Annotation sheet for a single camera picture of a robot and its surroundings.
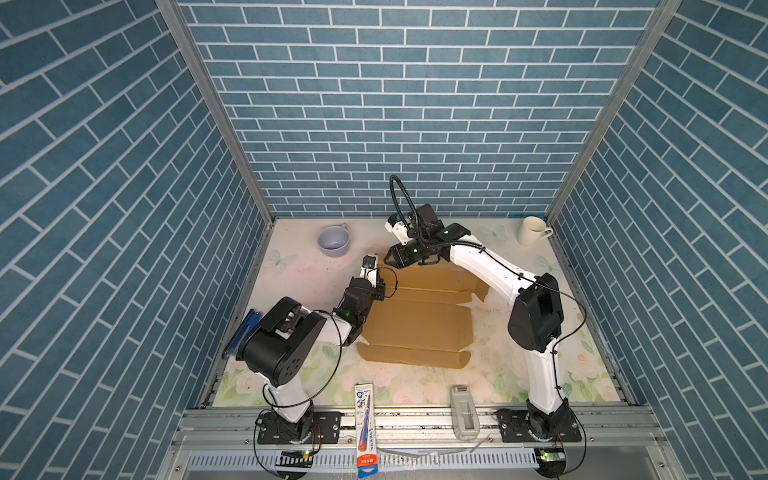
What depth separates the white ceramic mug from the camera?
1.08m

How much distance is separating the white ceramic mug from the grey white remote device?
1.94ft

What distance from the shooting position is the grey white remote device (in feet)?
2.36

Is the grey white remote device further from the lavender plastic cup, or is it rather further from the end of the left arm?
the lavender plastic cup

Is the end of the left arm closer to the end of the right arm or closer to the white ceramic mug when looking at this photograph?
the end of the right arm

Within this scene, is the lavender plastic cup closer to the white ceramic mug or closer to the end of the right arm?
the end of the right arm

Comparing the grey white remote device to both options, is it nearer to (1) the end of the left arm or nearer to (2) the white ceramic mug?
(1) the end of the left arm

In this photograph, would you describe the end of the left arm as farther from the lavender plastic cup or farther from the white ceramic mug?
the white ceramic mug
